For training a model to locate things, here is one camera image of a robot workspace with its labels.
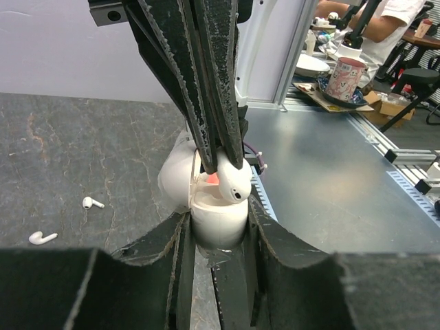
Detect person in white shirt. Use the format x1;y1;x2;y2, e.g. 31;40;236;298
314;0;427;87

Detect pink patterned mug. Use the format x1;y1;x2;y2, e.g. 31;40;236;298
325;57;366;102

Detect white plate in background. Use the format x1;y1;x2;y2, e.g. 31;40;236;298
295;54;331;77

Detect black stool in background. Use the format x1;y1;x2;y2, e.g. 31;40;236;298
379;68;439;133

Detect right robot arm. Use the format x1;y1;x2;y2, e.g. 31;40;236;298
122;1;274;174

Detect cardboard boxes in background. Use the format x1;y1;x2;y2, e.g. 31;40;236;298
364;91;410;126

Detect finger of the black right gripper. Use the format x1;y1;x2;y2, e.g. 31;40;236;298
123;1;217;174
195;1;243;169

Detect white earbud charging case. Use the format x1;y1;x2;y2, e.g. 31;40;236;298
157;129;250;250

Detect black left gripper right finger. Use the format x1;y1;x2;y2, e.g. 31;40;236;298
244;197;439;329

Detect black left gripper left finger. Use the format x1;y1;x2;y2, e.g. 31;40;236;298
1;213;195;329

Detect white earbud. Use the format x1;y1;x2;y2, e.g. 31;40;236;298
217;148;252;204
28;231;58;245
82;197;105;210

